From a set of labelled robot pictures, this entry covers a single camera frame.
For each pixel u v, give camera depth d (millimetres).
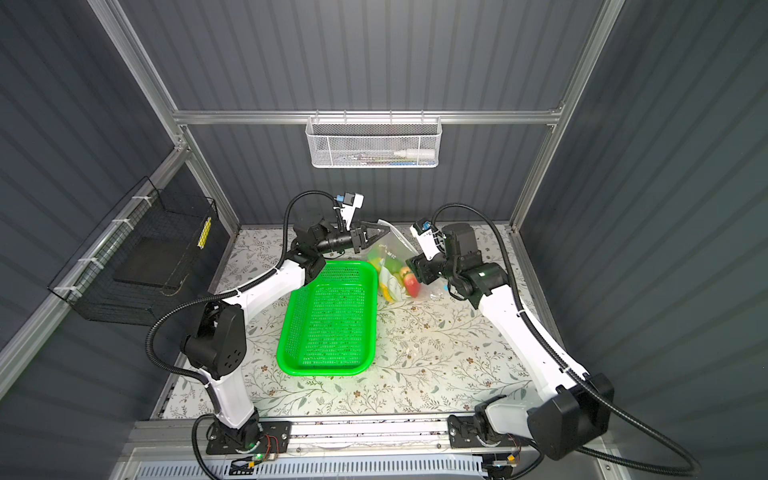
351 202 703
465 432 737
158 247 772
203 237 824
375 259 970
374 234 752
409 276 882
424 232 645
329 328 920
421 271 667
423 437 748
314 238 674
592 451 450
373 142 1238
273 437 725
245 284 550
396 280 866
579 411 385
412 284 870
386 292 914
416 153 864
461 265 559
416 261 667
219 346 488
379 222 738
